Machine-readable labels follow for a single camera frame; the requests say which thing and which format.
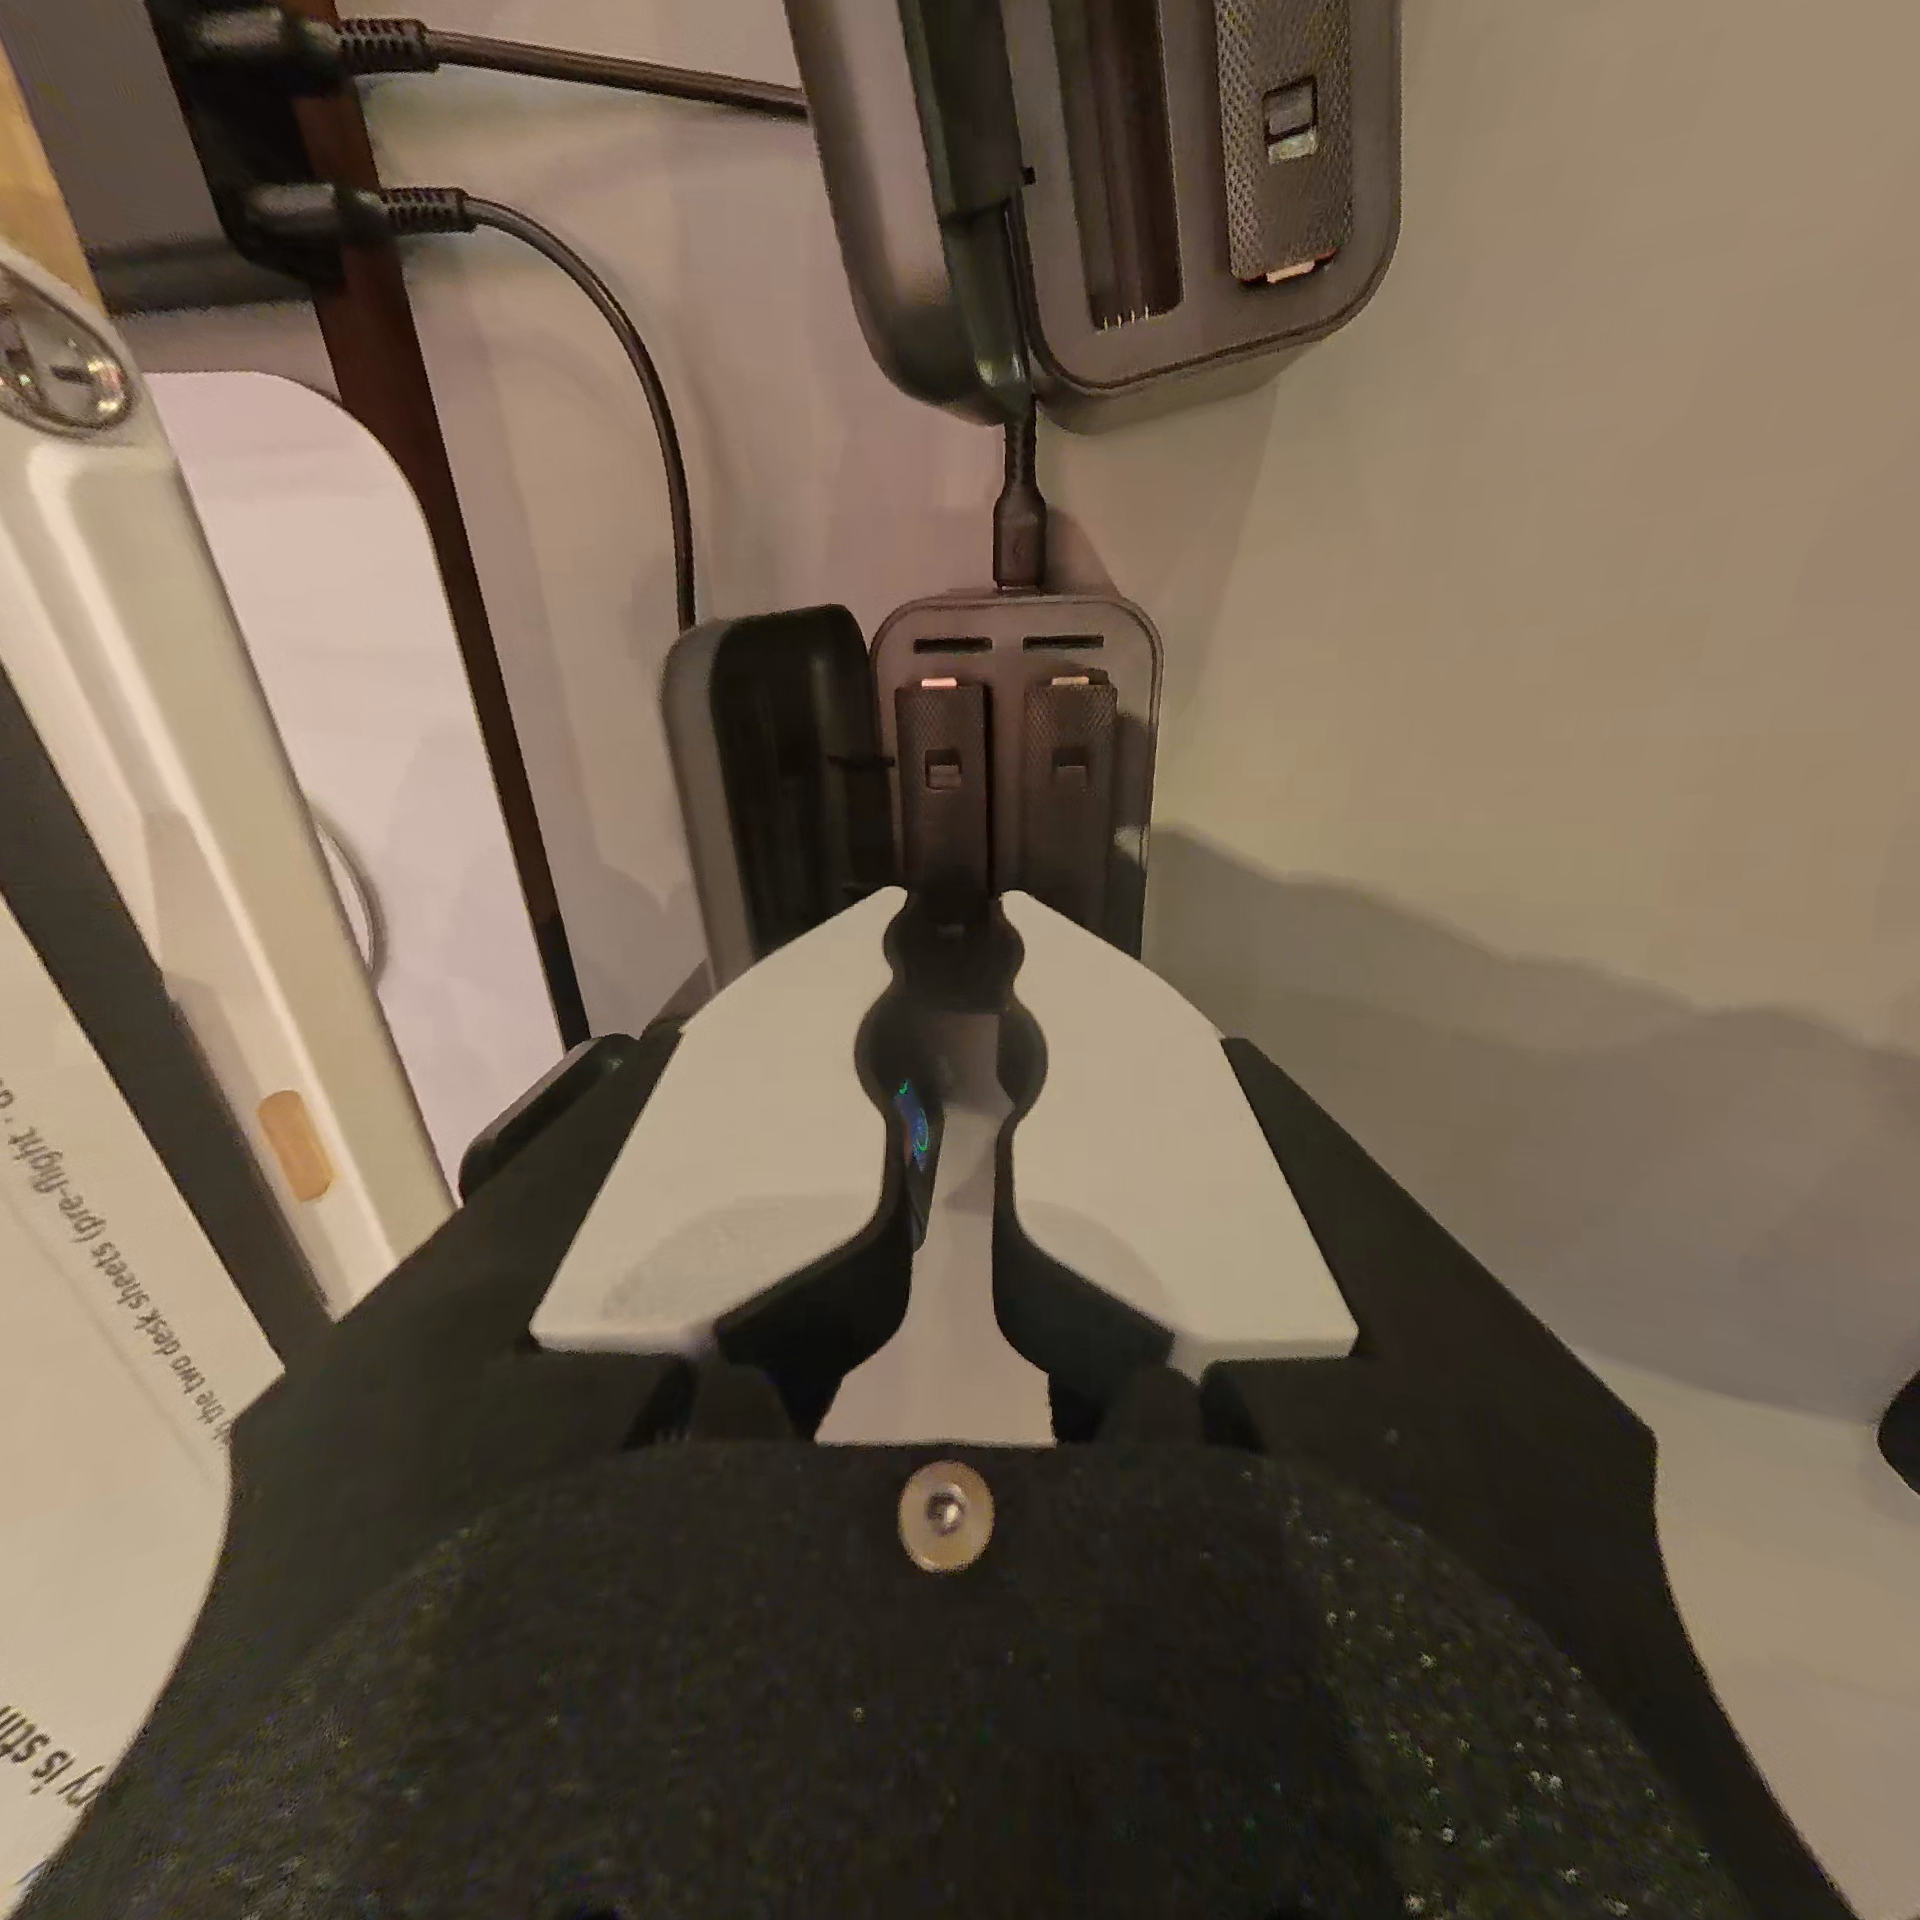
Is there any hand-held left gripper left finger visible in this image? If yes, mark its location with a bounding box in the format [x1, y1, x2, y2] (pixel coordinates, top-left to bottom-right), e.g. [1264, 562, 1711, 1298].
[533, 890, 913, 1414]

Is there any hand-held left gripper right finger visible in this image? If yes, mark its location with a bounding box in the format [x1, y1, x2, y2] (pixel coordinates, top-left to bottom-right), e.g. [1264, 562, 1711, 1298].
[992, 890, 1359, 1414]

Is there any black battery charging case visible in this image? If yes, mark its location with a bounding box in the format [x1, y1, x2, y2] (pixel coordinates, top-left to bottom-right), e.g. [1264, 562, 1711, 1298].
[661, 593, 1166, 1008]
[787, 0, 1406, 438]

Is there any black camera battery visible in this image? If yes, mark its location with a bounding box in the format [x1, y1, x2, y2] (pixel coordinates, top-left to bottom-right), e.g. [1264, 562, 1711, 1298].
[1022, 667, 1128, 904]
[1216, 0, 1367, 294]
[893, 673, 1002, 1039]

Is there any white instruction sheet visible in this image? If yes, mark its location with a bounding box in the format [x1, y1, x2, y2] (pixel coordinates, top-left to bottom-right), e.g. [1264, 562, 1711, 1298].
[0, 900, 288, 1920]

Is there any black multi-port power hub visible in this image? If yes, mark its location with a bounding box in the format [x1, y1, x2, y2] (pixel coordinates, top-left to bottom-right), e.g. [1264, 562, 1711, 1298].
[145, 0, 358, 294]

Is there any black charging cable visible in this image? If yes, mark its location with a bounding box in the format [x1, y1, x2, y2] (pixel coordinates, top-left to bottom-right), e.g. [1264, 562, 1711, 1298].
[317, 180, 703, 638]
[986, 408, 1059, 596]
[325, 17, 818, 121]

